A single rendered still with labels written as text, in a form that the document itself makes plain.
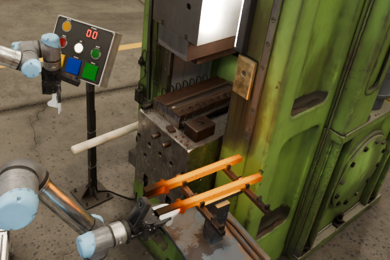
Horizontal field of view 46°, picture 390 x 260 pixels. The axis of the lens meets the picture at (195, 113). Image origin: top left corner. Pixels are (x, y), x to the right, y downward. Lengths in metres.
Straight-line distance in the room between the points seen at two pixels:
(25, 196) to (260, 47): 1.00
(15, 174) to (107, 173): 1.87
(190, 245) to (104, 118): 2.04
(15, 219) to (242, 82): 1.01
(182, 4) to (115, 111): 2.07
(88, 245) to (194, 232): 0.56
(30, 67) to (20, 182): 0.64
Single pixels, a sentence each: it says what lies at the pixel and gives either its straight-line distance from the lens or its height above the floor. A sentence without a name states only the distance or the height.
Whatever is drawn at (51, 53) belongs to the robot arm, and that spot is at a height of 1.23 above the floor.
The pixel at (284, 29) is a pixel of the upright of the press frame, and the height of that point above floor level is 1.53.
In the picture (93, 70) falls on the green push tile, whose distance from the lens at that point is 2.32.
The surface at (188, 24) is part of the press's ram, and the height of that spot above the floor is 1.43.
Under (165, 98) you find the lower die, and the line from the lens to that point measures 2.19.
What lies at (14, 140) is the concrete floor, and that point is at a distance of 3.57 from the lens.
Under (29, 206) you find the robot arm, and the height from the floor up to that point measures 1.21.
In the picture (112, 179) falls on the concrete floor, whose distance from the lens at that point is 3.19.
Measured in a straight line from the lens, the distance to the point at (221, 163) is 1.85.
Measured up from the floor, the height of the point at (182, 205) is 1.00.
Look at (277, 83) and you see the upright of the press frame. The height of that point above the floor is 1.31.
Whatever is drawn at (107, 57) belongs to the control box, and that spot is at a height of 1.09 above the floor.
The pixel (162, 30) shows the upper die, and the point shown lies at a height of 1.34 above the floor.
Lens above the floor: 2.18
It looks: 34 degrees down
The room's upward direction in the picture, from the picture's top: 8 degrees clockwise
